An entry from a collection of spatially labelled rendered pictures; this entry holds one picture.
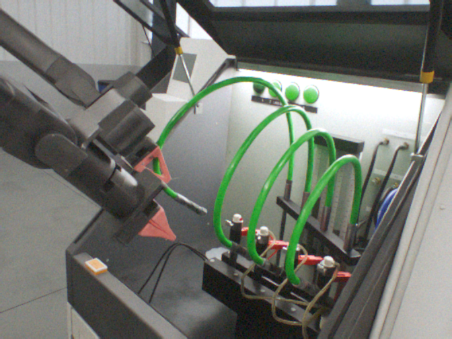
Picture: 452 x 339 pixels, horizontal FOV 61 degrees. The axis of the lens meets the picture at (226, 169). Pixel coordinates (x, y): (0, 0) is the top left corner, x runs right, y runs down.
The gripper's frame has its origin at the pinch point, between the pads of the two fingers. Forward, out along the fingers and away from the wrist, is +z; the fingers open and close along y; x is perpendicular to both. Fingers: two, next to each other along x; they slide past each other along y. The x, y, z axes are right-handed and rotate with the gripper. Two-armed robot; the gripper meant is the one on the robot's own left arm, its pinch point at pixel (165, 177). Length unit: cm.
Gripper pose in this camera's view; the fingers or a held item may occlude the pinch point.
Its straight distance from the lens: 83.3
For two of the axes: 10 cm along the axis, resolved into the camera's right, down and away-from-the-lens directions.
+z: 6.4, 7.2, 2.8
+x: -7.2, 6.8, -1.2
